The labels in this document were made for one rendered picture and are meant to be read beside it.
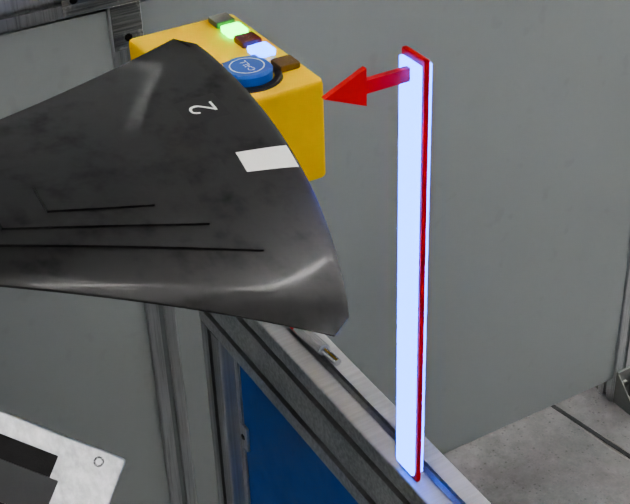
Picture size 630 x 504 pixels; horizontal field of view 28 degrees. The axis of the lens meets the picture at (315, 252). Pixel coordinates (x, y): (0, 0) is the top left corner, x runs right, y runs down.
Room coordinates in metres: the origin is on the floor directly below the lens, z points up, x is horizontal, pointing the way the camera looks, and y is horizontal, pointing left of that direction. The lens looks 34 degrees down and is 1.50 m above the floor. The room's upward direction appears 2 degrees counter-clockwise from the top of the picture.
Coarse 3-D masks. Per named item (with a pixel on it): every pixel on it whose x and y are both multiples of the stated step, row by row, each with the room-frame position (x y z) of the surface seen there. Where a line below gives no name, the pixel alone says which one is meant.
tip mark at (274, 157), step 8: (240, 152) 0.61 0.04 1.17; (248, 152) 0.61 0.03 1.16; (256, 152) 0.61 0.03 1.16; (264, 152) 0.61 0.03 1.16; (272, 152) 0.61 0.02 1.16; (280, 152) 0.61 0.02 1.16; (288, 152) 0.61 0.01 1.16; (240, 160) 0.60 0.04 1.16; (248, 160) 0.60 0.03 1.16; (256, 160) 0.60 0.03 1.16; (264, 160) 0.60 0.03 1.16; (272, 160) 0.60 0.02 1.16; (280, 160) 0.61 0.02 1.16; (288, 160) 0.61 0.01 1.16; (248, 168) 0.59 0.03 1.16; (256, 168) 0.60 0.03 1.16; (264, 168) 0.60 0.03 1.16; (272, 168) 0.60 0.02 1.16
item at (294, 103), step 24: (192, 24) 1.00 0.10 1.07; (144, 48) 0.96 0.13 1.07; (216, 48) 0.95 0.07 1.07; (240, 48) 0.95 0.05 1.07; (288, 72) 0.90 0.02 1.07; (312, 72) 0.90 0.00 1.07; (264, 96) 0.86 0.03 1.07; (288, 96) 0.87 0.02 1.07; (312, 96) 0.88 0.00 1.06; (288, 120) 0.87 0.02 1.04; (312, 120) 0.88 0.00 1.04; (288, 144) 0.87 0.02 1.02; (312, 144) 0.88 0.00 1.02; (312, 168) 0.88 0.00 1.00
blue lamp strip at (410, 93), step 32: (416, 64) 0.66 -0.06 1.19; (416, 96) 0.66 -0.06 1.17; (416, 128) 0.66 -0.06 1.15; (416, 160) 0.66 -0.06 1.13; (416, 192) 0.66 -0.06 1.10; (416, 224) 0.66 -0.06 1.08; (416, 256) 0.66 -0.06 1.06; (416, 288) 0.66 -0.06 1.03; (416, 320) 0.66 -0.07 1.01; (416, 352) 0.66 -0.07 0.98
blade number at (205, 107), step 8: (200, 96) 0.65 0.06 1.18; (208, 96) 0.65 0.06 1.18; (176, 104) 0.64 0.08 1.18; (184, 104) 0.64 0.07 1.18; (192, 104) 0.64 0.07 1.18; (200, 104) 0.64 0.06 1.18; (208, 104) 0.64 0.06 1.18; (216, 104) 0.64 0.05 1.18; (184, 112) 0.63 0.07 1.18; (192, 112) 0.63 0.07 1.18; (200, 112) 0.63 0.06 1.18; (208, 112) 0.64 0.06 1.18; (216, 112) 0.64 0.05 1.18; (224, 112) 0.64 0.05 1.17; (192, 120) 0.63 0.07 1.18; (200, 120) 0.63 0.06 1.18
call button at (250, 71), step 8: (248, 56) 0.91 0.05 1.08; (256, 56) 0.91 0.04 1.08; (224, 64) 0.90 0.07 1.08; (232, 64) 0.90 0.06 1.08; (240, 64) 0.90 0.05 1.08; (248, 64) 0.90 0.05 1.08; (256, 64) 0.90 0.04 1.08; (264, 64) 0.89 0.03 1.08; (232, 72) 0.88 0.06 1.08; (240, 72) 0.88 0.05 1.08; (248, 72) 0.88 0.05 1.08; (256, 72) 0.88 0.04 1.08; (264, 72) 0.88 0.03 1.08; (272, 72) 0.89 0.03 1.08; (240, 80) 0.87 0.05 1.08; (248, 80) 0.87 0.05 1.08; (256, 80) 0.88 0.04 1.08; (264, 80) 0.88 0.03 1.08
